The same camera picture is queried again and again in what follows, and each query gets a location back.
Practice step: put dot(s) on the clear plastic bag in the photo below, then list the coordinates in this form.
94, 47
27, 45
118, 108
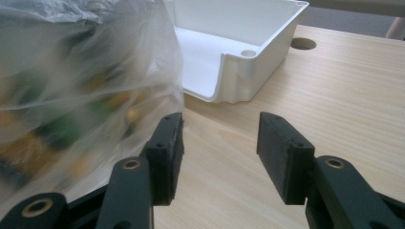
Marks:
95, 47

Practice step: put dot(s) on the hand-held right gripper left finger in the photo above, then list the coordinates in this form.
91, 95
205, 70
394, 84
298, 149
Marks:
162, 159

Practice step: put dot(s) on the white plastic bin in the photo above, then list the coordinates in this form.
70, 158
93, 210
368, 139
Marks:
223, 28

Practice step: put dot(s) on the yellow black chip bag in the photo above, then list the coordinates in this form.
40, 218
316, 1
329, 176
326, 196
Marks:
28, 152

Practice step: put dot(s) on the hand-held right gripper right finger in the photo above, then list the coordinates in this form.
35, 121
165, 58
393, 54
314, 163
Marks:
283, 159

